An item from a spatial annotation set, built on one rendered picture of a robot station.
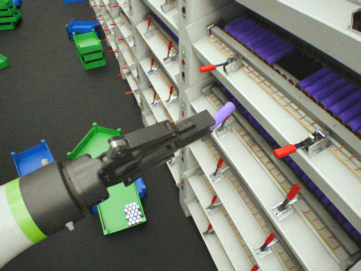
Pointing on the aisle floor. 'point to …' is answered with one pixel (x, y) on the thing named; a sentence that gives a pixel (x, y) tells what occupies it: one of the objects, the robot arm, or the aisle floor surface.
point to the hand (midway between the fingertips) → (192, 129)
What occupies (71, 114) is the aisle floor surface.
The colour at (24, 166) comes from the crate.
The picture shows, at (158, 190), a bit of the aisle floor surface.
